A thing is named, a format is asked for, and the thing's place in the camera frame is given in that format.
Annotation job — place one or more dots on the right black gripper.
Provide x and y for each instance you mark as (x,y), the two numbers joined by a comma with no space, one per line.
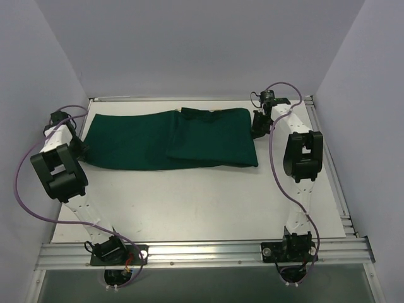
(261,121)

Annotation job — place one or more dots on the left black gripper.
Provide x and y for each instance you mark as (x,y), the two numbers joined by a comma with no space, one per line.
(79,149)

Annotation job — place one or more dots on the green surgical drape cloth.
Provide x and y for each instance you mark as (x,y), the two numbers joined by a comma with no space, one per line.
(172,140)

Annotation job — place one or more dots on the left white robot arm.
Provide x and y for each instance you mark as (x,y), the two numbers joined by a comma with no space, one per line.
(58,168)

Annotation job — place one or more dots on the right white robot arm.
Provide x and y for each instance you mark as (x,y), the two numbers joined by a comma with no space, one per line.
(297,159)

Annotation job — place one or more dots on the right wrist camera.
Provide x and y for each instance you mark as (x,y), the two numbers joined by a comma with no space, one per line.
(266,96)

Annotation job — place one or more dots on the aluminium front rail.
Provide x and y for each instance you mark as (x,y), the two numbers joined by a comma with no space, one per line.
(222,254)

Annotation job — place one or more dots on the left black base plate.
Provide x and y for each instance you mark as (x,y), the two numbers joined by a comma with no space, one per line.
(135,254)

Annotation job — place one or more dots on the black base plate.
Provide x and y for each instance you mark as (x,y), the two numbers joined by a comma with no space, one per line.
(135,254)
(284,252)

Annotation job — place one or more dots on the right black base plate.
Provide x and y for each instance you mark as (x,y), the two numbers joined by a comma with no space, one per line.
(284,252)

